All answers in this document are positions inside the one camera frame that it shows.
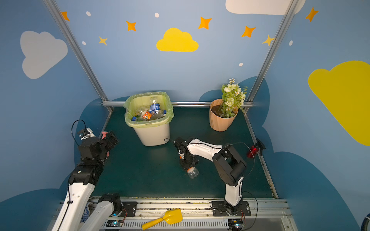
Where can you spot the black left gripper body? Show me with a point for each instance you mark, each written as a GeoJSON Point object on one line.
{"type": "Point", "coordinates": [109, 138]}

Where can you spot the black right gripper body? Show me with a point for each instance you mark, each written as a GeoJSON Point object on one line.
{"type": "Point", "coordinates": [188, 166]}

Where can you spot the clear bottle orange cap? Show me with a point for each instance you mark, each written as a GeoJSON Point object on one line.
{"type": "Point", "coordinates": [146, 115]}

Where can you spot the clear bottle blue label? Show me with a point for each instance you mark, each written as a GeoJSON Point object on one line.
{"type": "Point", "coordinates": [137, 118]}
{"type": "Point", "coordinates": [155, 107]}

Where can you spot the clear bottle orange label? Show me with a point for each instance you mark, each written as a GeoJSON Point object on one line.
{"type": "Point", "coordinates": [193, 172]}

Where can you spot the clear bottle blue cap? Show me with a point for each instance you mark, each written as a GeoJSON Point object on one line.
{"type": "Point", "coordinates": [158, 114]}

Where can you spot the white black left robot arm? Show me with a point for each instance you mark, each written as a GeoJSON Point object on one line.
{"type": "Point", "coordinates": [82, 182]}

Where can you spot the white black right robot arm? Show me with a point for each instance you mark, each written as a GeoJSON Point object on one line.
{"type": "Point", "coordinates": [228, 163]}

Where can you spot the white plastic trash bin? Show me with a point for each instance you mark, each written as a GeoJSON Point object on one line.
{"type": "Point", "coordinates": [154, 136]}

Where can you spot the green bin liner bag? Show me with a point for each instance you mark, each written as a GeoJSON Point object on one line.
{"type": "Point", "coordinates": [147, 97]}

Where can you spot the pink plastic watering can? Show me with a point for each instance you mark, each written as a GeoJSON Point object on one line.
{"type": "Point", "coordinates": [105, 143]}

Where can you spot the yellow plastic shovel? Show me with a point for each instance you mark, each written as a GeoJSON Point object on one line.
{"type": "Point", "coordinates": [170, 217]}

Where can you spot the blue white work glove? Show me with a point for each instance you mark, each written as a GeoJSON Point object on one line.
{"type": "Point", "coordinates": [85, 215]}

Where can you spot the white artificial flowers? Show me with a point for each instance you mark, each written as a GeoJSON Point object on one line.
{"type": "Point", "coordinates": [233, 97]}

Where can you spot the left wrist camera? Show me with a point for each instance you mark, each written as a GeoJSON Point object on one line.
{"type": "Point", "coordinates": [85, 133]}

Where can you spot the aluminium rear frame rail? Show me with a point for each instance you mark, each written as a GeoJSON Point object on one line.
{"type": "Point", "coordinates": [174, 104]}

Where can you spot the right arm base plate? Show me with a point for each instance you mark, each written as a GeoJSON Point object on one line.
{"type": "Point", "coordinates": [224, 209]}

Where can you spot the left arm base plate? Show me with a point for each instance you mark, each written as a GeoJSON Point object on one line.
{"type": "Point", "coordinates": [129, 208]}

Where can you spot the white perforated cable duct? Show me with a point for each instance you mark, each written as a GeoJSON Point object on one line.
{"type": "Point", "coordinates": [185, 224]}

